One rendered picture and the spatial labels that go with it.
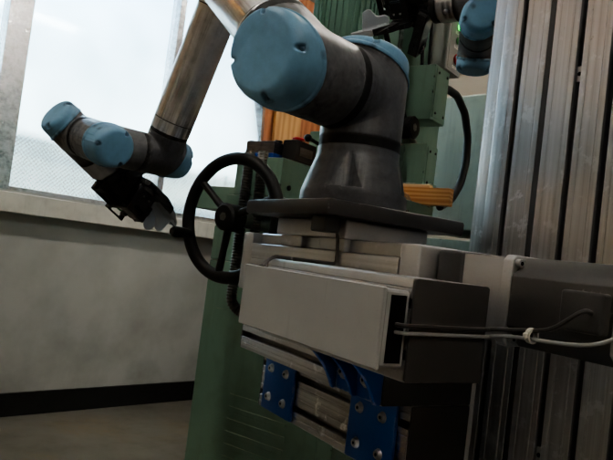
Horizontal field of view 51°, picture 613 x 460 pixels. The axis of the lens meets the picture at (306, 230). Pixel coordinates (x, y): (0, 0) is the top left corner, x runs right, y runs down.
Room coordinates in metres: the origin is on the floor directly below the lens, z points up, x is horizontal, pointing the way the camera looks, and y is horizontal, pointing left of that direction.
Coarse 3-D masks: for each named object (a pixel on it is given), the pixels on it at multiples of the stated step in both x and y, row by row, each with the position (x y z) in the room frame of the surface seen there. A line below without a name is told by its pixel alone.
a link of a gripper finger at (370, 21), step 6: (366, 12) 1.44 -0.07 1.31; (372, 12) 1.44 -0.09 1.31; (366, 18) 1.45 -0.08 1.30; (372, 18) 1.45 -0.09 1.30; (378, 18) 1.45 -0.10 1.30; (384, 18) 1.45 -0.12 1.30; (366, 24) 1.46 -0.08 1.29; (372, 24) 1.46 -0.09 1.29; (378, 24) 1.46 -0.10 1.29; (384, 24) 1.46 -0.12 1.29; (360, 30) 1.48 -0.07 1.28; (366, 30) 1.46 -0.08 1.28; (372, 36) 1.46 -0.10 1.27
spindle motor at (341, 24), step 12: (324, 0) 1.63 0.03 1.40; (336, 0) 1.60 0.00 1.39; (348, 0) 1.59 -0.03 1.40; (360, 0) 1.60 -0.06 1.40; (372, 0) 1.62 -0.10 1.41; (324, 12) 1.62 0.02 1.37; (336, 12) 1.60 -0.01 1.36; (348, 12) 1.60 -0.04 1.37; (360, 12) 1.60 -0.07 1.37; (324, 24) 1.62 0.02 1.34; (336, 24) 1.60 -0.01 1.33; (348, 24) 1.60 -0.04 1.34; (360, 24) 1.61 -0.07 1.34
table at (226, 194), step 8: (216, 192) 1.68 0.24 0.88; (224, 192) 1.67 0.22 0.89; (232, 192) 1.65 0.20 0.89; (200, 200) 1.72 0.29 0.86; (208, 200) 1.70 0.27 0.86; (224, 200) 1.66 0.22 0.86; (232, 200) 1.52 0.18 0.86; (408, 200) 1.44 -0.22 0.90; (200, 208) 1.75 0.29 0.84; (208, 208) 1.70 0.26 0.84; (216, 208) 1.68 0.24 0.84; (408, 208) 1.44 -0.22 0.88; (416, 208) 1.47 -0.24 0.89; (424, 208) 1.51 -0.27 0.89; (432, 208) 1.54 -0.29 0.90
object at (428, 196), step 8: (408, 192) 1.53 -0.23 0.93; (416, 192) 1.51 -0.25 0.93; (424, 192) 1.50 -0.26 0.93; (432, 192) 1.49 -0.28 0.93; (440, 192) 1.48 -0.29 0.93; (448, 192) 1.47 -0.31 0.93; (416, 200) 1.51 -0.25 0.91; (424, 200) 1.50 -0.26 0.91; (432, 200) 1.49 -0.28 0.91; (440, 200) 1.48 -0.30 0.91; (448, 200) 1.46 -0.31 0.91
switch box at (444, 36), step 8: (440, 24) 1.82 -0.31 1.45; (448, 24) 1.80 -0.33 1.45; (456, 24) 1.82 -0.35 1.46; (440, 32) 1.81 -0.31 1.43; (448, 32) 1.80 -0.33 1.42; (432, 40) 1.83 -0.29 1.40; (440, 40) 1.81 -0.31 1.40; (448, 40) 1.80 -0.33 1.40; (432, 48) 1.82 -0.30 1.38; (440, 48) 1.81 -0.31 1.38; (448, 48) 1.80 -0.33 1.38; (432, 56) 1.82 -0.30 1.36; (440, 56) 1.81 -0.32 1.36; (448, 56) 1.80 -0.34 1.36; (440, 64) 1.81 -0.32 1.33; (448, 64) 1.80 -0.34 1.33; (448, 72) 1.83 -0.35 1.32; (456, 72) 1.85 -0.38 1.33
